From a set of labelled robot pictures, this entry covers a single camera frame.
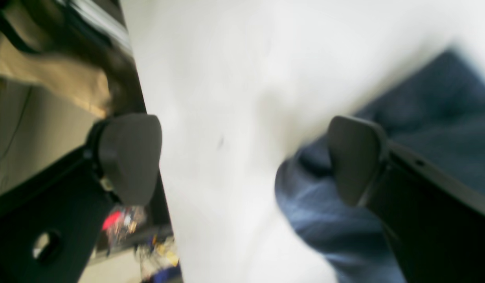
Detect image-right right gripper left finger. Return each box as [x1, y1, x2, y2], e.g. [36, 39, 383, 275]
[0, 113, 162, 283]

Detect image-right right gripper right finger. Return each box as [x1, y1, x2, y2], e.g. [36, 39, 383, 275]
[327, 116, 485, 283]

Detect dark blue T-shirt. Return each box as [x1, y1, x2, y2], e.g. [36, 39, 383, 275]
[275, 51, 485, 283]

